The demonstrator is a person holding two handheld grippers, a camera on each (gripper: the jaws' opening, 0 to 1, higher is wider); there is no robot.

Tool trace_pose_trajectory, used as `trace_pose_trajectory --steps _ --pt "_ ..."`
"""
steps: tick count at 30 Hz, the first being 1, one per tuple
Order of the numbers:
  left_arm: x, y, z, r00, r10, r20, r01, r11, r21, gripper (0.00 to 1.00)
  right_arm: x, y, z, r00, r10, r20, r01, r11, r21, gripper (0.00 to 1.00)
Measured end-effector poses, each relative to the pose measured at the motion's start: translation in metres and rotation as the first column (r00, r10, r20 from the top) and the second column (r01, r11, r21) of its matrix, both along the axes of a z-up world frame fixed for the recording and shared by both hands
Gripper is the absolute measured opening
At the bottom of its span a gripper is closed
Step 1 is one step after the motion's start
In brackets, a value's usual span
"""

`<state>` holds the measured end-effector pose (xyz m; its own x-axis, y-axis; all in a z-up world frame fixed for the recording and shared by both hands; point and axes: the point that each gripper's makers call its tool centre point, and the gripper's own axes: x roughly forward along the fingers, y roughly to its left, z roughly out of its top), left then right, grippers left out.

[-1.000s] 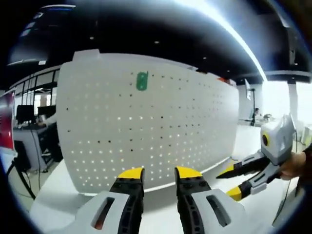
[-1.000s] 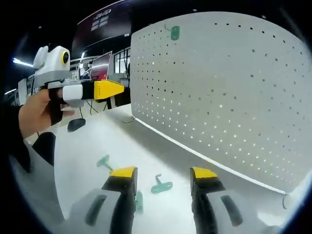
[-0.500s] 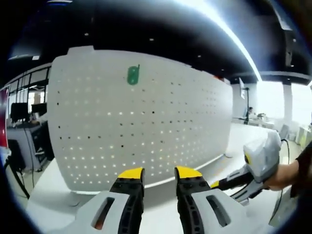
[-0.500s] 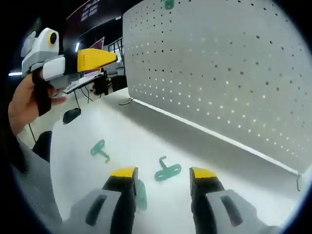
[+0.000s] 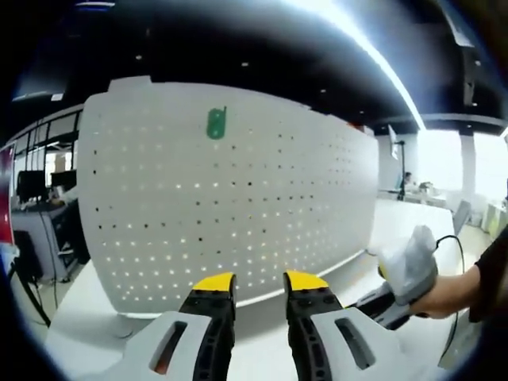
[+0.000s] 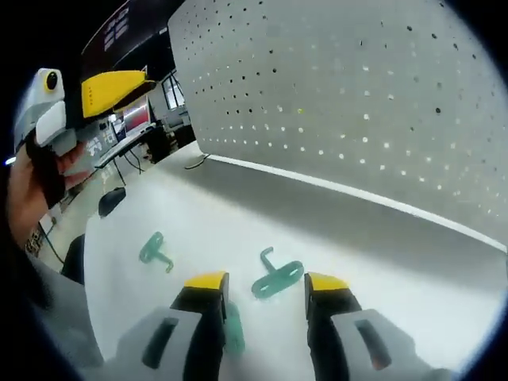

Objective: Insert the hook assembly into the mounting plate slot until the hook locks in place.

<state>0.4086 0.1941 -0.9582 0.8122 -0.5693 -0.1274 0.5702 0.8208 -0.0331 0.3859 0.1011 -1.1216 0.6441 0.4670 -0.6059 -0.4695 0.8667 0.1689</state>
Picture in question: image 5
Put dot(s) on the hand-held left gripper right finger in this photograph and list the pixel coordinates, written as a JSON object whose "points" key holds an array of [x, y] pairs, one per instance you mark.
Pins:
{"points": [[337, 341]]}

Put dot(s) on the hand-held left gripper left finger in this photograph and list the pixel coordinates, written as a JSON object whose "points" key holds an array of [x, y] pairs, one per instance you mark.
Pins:
{"points": [[170, 341]]}

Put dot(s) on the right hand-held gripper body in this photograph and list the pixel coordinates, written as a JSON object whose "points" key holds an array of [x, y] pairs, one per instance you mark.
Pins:
{"points": [[412, 266]]}

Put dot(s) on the white perforated mounting plate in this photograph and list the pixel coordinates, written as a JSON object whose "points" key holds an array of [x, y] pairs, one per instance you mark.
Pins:
{"points": [[222, 206]]}

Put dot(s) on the green hook assembly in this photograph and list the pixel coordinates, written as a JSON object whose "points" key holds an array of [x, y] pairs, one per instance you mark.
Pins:
{"points": [[216, 125]]}

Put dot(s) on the person's right hand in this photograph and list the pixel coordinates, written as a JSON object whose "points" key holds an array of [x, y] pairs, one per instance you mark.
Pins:
{"points": [[436, 299]]}

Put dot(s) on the grey chair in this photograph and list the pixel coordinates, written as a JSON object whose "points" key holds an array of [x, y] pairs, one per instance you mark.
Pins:
{"points": [[462, 214]]}

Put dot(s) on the black tripod stand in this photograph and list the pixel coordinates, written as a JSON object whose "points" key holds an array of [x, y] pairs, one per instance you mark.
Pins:
{"points": [[401, 170]]}

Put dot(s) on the grey office desk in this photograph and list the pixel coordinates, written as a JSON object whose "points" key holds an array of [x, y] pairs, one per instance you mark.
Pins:
{"points": [[59, 238]]}

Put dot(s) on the desk with black legs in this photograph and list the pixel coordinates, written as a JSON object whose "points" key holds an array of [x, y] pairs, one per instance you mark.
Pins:
{"points": [[28, 289]]}

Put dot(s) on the short ceiling light bar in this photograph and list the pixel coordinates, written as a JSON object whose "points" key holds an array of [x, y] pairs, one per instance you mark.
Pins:
{"points": [[503, 133]]}

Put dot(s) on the black computer tower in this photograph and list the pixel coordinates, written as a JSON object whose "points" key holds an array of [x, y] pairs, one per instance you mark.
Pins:
{"points": [[28, 254]]}

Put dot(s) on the black computer monitor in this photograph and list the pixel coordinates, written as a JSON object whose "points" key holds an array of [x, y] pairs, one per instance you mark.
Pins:
{"points": [[29, 184], [63, 178]]}

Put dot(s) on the long ceiling light strip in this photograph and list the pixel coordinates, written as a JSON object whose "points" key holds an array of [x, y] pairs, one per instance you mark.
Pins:
{"points": [[393, 59]]}

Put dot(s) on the red screen monitor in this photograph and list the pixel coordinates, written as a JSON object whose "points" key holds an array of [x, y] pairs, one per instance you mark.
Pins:
{"points": [[4, 198]]}

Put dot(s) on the ceiling air vent panel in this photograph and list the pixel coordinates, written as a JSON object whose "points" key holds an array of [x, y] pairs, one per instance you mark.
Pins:
{"points": [[460, 28]]}

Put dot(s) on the white partition panel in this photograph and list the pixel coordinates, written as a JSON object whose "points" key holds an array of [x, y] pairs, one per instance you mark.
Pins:
{"points": [[131, 84]]}

